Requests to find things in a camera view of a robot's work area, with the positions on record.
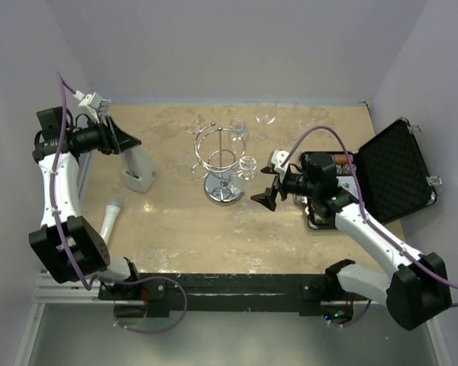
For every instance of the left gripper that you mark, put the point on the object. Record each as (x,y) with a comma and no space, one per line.
(114,139)

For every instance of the chrome wine glass rack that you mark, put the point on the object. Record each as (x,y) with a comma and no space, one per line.
(221,165)

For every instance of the white handheld device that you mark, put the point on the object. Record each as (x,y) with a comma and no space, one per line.
(112,210)

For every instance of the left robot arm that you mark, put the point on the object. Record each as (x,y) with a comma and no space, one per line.
(66,243)

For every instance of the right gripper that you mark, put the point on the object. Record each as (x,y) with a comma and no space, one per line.
(268,198)

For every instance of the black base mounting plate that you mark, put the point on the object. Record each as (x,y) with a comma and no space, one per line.
(164,294)

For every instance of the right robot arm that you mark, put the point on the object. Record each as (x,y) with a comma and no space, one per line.
(411,285)

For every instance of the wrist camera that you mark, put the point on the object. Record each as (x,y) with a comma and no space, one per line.
(277,163)
(93,104)

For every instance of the black poker chip case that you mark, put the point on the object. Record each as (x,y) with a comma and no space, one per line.
(389,172)

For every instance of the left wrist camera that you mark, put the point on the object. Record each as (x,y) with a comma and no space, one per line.
(93,104)

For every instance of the white charging stand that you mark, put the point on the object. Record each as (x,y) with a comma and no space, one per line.
(140,169)

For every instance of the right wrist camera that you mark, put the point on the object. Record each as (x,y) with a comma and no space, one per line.
(277,163)

